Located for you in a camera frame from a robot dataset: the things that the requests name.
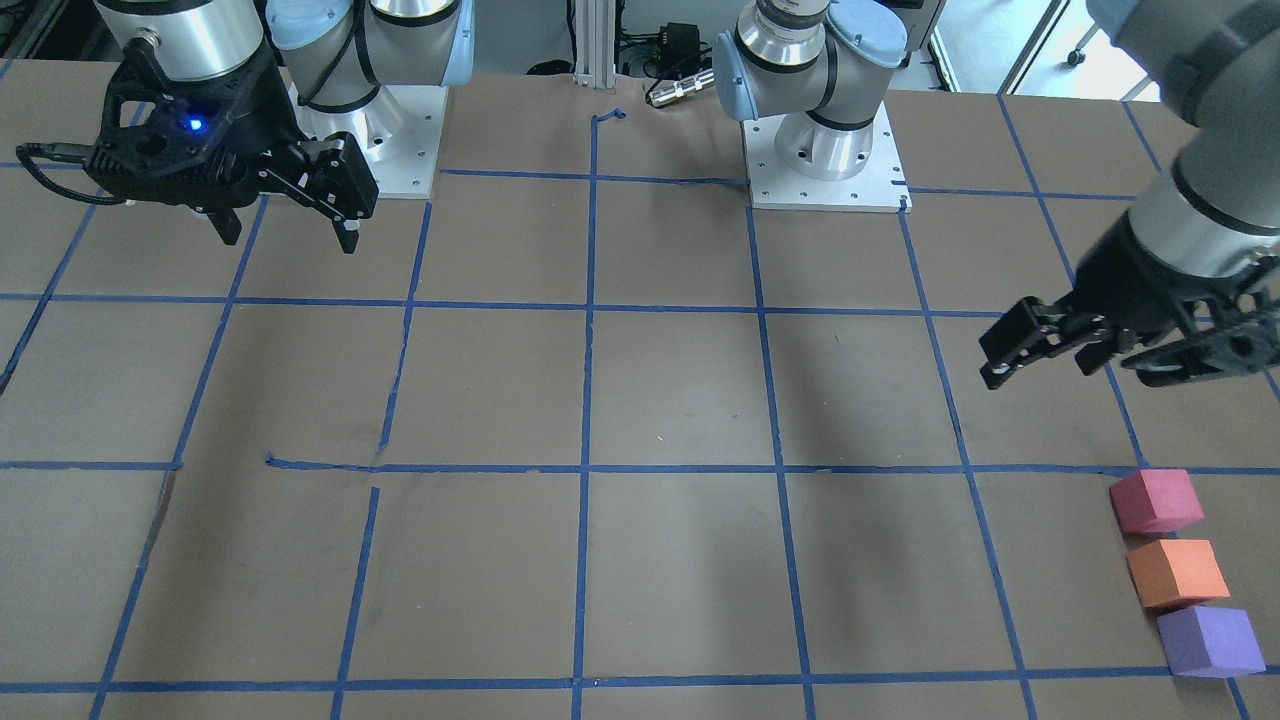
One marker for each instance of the aluminium frame post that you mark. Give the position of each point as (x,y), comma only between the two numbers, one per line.
(594,34)

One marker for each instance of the purple foam cube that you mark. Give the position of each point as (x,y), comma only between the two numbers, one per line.
(1210,642)

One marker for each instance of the orange foam cube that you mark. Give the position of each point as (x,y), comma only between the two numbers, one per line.
(1176,573)

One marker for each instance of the red foam cube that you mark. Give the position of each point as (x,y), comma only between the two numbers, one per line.
(1155,501)

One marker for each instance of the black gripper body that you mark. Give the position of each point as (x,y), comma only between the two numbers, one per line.
(1150,278)
(262,117)

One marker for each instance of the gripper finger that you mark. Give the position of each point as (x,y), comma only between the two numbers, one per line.
(347,230)
(227,224)
(996,375)
(1096,355)

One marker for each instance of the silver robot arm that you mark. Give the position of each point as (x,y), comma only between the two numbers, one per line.
(329,69)
(1215,211)

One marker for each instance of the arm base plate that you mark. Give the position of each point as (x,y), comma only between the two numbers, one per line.
(796,164)
(395,140)

